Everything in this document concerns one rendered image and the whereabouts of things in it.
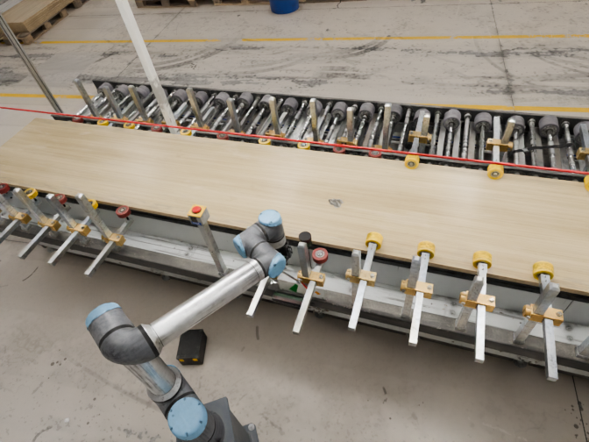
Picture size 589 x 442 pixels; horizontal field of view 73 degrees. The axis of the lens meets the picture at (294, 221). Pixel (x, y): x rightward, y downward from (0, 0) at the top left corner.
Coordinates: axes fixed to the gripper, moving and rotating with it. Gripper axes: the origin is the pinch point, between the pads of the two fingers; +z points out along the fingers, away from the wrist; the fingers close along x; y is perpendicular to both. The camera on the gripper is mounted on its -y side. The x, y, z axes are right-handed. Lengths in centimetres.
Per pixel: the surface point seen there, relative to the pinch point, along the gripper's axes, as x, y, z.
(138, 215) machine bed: 27, -108, 19
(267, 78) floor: 332, -152, 100
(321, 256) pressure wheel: 17.6, 15.1, 10.1
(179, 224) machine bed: 28, -78, 20
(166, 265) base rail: 4, -78, 30
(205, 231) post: 6.0, -39.2, -9.1
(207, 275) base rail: 4, -50, 31
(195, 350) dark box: -21, -65, 88
